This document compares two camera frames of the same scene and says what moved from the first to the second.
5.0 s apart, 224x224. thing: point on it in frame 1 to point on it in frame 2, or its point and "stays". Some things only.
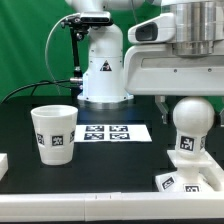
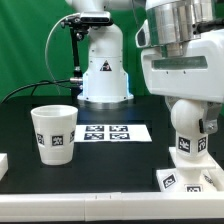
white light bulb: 192,118 stays
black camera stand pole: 76,82 stays
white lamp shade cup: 55,129 stays
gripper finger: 222,118 to 209,123
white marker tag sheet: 109,133 stays
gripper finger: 159,100 to 170,101
